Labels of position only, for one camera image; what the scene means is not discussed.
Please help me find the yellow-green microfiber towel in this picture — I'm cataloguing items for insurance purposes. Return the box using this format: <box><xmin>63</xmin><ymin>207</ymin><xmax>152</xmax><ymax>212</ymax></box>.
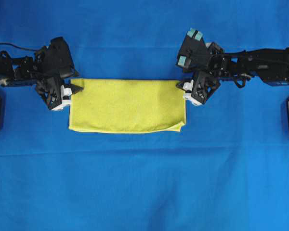
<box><xmin>69</xmin><ymin>78</ymin><xmax>186</xmax><ymax>134</ymax></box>

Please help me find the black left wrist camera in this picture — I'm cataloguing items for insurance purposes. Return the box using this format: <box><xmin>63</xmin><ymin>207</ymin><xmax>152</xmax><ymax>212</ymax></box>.
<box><xmin>36</xmin><ymin>37</ymin><xmax>79</xmax><ymax>78</ymax></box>

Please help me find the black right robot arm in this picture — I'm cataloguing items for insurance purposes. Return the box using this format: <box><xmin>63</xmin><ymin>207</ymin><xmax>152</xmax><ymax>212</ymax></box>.
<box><xmin>176</xmin><ymin>42</ymin><xmax>289</xmax><ymax>106</ymax></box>

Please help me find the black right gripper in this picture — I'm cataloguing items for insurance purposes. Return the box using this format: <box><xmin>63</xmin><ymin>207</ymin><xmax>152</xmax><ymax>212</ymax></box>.
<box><xmin>176</xmin><ymin>71</ymin><xmax>220</xmax><ymax>106</ymax></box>

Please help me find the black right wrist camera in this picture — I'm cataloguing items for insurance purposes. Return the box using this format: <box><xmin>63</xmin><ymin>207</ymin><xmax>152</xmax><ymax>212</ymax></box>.
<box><xmin>176</xmin><ymin>28</ymin><xmax>211</xmax><ymax>73</ymax></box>

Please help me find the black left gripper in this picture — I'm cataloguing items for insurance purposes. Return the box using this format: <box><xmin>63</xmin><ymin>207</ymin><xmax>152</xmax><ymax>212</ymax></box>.
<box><xmin>35</xmin><ymin>75</ymin><xmax>83</xmax><ymax>111</ymax></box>

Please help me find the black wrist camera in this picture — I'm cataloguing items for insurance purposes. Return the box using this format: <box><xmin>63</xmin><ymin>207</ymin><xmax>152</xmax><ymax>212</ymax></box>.
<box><xmin>176</xmin><ymin>28</ymin><xmax>211</xmax><ymax>73</ymax></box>
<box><xmin>36</xmin><ymin>37</ymin><xmax>79</xmax><ymax>78</ymax></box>

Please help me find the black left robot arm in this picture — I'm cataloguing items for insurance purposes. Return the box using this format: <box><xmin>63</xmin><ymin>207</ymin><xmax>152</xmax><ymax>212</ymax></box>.
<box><xmin>0</xmin><ymin>37</ymin><xmax>83</xmax><ymax>111</ymax></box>

